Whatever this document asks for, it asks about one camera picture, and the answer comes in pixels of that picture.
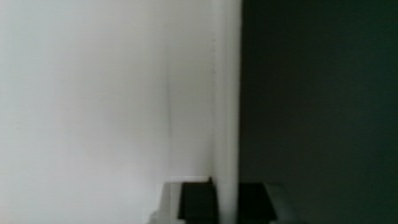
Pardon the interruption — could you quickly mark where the white drawer cabinet box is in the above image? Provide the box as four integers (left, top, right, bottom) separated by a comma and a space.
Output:
0, 0, 242, 224

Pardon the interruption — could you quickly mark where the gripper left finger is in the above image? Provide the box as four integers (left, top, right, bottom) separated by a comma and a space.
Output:
147, 178, 219, 224

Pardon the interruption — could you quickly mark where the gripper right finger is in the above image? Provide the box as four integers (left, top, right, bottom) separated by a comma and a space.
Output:
238, 183, 297, 224

